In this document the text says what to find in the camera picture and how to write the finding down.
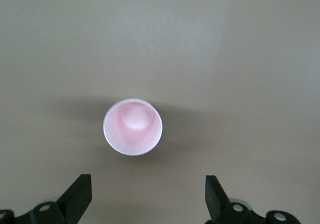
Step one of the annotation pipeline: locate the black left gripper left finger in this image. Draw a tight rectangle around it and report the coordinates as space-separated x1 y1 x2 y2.
0 174 92 224

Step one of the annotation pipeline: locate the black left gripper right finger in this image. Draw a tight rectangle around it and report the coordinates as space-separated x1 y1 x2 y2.
205 175 300 224

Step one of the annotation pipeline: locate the pink plastic cup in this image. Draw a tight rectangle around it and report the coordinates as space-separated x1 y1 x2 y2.
102 98 164 157

